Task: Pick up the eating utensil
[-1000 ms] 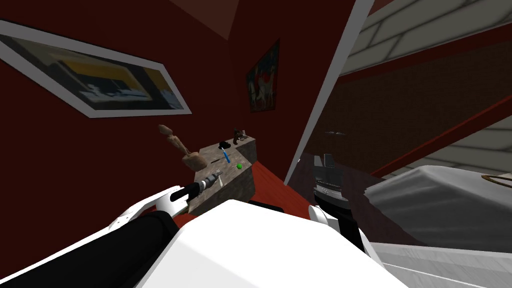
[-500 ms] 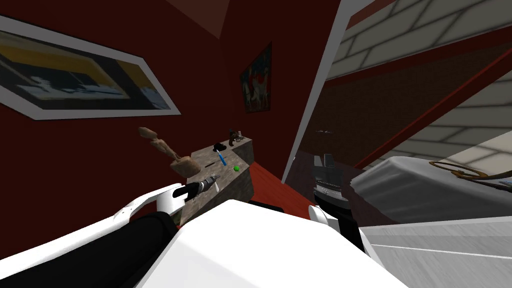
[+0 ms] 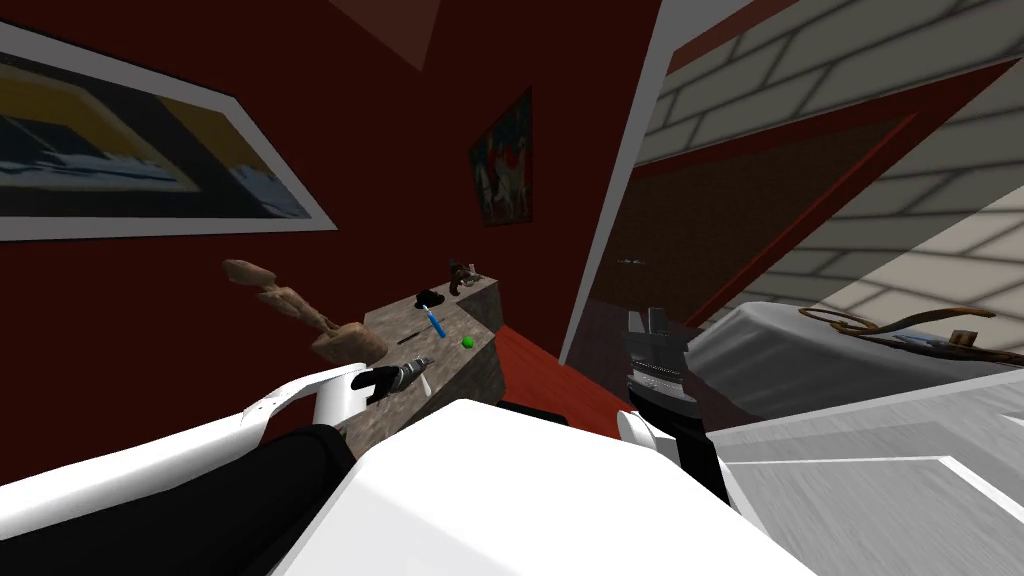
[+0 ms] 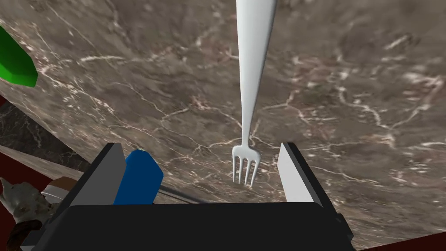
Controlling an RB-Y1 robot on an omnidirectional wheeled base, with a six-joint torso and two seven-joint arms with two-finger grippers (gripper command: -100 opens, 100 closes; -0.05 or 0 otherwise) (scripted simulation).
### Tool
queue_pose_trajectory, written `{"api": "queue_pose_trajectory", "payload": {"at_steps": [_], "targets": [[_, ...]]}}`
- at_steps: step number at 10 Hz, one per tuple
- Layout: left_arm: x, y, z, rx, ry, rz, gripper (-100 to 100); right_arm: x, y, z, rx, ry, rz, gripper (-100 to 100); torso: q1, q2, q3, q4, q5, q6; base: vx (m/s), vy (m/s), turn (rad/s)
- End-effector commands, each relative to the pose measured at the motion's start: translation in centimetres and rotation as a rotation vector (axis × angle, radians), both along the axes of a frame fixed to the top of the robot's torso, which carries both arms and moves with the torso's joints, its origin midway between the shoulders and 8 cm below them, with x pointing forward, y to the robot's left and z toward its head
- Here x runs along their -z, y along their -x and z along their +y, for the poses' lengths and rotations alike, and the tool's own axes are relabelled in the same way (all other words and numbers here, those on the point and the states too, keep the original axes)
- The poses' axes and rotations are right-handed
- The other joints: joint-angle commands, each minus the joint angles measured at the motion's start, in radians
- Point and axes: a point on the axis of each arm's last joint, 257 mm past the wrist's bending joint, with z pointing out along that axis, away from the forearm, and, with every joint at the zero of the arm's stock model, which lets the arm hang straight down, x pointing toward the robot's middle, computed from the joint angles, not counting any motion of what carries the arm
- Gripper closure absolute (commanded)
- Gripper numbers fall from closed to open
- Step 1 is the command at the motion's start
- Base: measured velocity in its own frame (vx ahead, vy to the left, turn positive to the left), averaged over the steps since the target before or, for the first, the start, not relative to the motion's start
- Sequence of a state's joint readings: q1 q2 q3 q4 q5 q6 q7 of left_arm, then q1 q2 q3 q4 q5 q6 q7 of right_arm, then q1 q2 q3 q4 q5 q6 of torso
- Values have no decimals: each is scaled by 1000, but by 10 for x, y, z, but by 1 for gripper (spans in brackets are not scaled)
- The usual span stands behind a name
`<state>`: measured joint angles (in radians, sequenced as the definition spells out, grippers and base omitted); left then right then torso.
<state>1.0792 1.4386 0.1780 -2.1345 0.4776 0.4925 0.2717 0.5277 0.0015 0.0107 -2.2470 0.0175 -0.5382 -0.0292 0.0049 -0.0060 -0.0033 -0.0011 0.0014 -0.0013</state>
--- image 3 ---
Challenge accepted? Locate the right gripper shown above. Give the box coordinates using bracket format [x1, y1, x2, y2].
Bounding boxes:
[623, 307, 696, 398]

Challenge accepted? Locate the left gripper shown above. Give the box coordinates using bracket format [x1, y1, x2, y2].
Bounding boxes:
[390, 356, 438, 396]

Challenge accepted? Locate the grey stone side table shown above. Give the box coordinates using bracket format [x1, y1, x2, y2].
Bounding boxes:
[343, 275, 507, 459]

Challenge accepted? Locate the tan wooden sculpture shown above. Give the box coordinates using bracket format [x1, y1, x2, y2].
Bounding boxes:
[221, 257, 390, 366]

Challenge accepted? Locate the brown small statue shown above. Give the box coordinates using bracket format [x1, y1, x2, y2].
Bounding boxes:
[447, 257, 483, 298]

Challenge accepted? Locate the grey bed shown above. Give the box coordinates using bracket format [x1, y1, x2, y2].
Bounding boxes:
[685, 301, 1024, 420]

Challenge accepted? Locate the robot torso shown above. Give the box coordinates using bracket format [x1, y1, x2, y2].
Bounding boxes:
[271, 398, 819, 576]

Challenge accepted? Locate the small dark-framed painting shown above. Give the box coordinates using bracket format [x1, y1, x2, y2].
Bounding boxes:
[467, 87, 536, 229]

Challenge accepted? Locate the grey panelled door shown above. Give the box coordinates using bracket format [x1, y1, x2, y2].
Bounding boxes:
[707, 368, 1024, 576]

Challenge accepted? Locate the large white-framed picture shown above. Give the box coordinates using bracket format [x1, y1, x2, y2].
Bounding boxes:
[0, 19, 339, 243]

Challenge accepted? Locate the brown strap bag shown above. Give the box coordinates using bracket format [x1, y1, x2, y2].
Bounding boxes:
[797, 305, 1024, 369]

